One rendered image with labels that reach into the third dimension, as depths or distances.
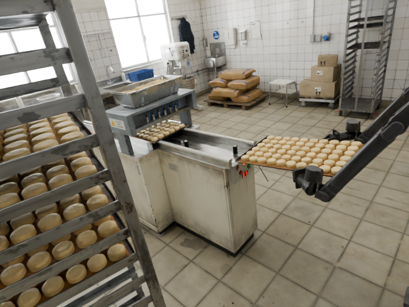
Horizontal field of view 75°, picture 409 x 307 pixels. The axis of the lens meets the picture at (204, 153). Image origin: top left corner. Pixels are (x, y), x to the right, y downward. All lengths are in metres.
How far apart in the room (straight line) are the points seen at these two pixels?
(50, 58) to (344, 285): 2.08
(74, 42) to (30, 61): 0.09
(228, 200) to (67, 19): 1.53
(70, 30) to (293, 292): 1.95
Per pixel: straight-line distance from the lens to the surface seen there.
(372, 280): 2.30
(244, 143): 1.95
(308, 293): 2.13
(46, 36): 1.03
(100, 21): 5.56
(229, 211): 1.93
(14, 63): 0.60
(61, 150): 0.64
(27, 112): 0.61
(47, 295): 0.87
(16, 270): 0.82
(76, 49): 0.58
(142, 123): 2.18
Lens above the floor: 1.71
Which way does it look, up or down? 26 degrees down
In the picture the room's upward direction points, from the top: 9 degrees counter-clockwise
